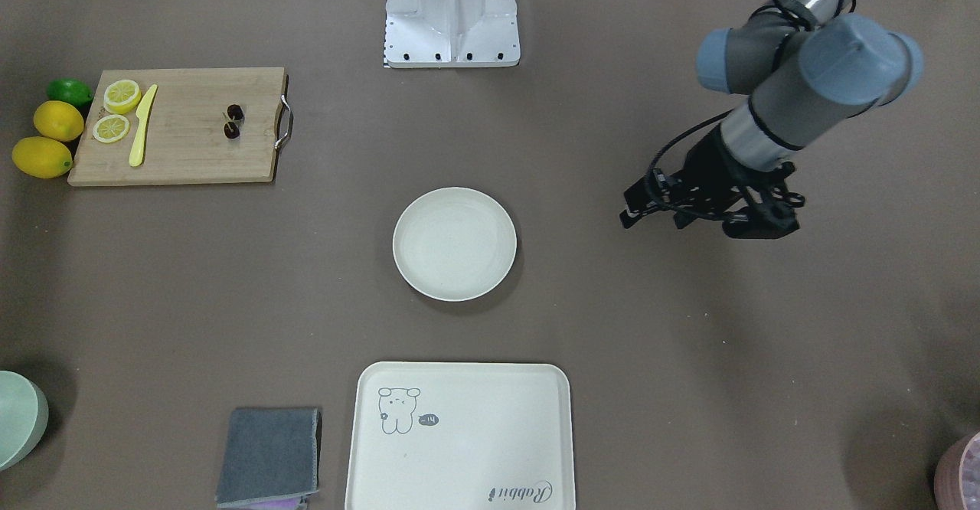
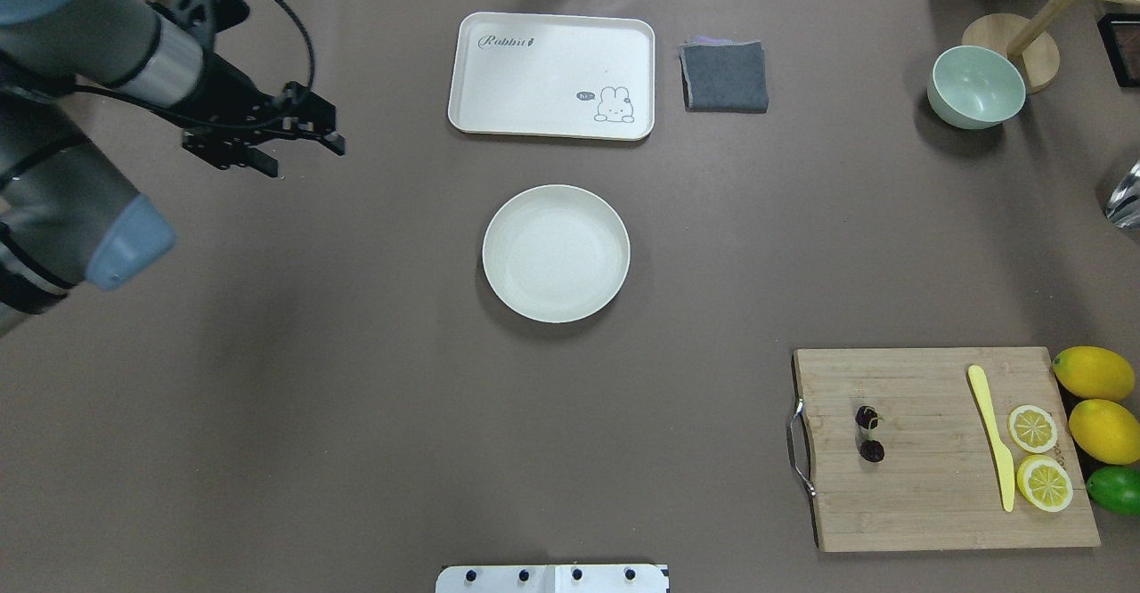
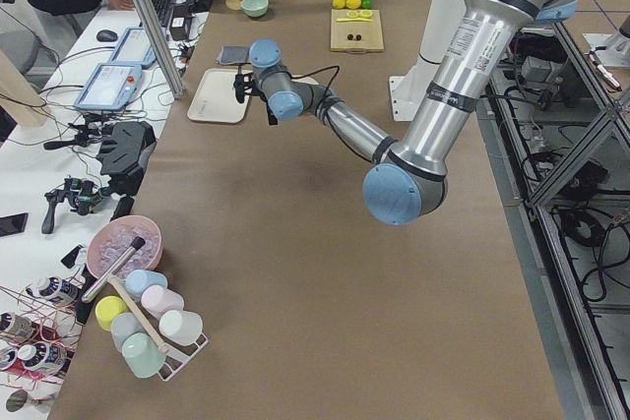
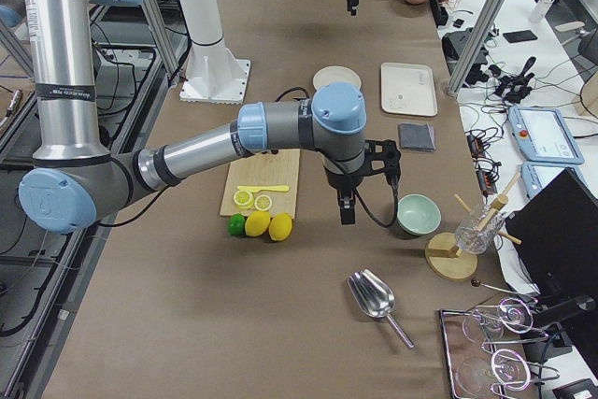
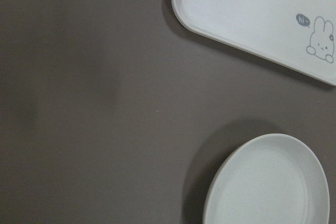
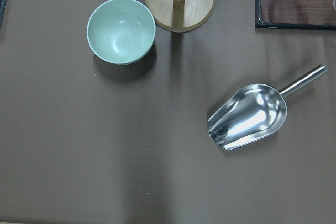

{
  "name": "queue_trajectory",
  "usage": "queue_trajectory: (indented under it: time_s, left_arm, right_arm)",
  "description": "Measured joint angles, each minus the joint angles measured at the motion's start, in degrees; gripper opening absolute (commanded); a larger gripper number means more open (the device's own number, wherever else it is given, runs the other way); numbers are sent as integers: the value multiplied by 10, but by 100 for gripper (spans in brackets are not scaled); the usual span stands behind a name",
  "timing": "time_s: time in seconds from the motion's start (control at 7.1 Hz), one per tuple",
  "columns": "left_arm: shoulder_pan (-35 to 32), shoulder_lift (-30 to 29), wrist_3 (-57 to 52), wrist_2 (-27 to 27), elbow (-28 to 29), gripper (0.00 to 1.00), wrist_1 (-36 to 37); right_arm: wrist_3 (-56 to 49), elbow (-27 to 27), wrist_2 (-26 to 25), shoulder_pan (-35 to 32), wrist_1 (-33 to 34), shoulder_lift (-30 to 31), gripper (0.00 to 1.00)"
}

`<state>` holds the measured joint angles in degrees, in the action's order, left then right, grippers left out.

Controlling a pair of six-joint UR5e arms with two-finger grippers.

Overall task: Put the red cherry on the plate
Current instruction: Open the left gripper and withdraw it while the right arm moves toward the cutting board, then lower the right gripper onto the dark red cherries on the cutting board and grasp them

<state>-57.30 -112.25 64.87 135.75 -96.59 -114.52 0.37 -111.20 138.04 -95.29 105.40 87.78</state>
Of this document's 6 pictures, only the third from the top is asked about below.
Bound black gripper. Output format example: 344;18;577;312
267;95;277;126

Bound cream round plate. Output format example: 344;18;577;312
294;77;320;86

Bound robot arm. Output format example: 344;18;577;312
248;0;577;225

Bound cream rabbit tray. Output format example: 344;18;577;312
187;68;249;124

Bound grey folded cloth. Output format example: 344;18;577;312
216;45;249;66

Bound mint green bowl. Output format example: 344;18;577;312
240;0;269;19

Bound bamboo cutting board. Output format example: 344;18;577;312
330;9;385;52

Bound yellow plastic knife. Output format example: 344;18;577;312
335;17;373;23

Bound whole yellow lemon lower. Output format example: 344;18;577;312
345;0;362;10

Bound blue teach pendant far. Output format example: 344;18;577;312
109;27;157;69

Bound blue teach pendant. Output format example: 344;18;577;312
109;27;157;69
74;61;143;112

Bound blue teach pendant near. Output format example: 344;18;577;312
74;61;143;112

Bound metal ice tongs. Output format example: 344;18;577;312
81;236;146;303

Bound black computer mouse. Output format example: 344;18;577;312
96;30;118;42

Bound pink bowl with ice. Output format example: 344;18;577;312
87;215;162;279

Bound blue plastic cup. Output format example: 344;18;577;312
124;270;168;300

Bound pink plastic cup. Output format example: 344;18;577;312
141;284;184;319

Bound white plastic cup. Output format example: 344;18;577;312
158;310;203;345

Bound yellow plastic cup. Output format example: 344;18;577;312
95;295;129;331

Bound grey plastic cup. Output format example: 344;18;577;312
110;312;144;352

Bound white cup rack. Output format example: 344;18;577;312
107;275;211;382

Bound green plastic cup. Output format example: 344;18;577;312
121;332;166;379

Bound black smartphone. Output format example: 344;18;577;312
0;212;29;237

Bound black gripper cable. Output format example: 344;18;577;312
235;64;342;111

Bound aluminium frame post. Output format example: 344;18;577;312
133;0;184;99

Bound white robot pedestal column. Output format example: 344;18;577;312
389;0;466;122

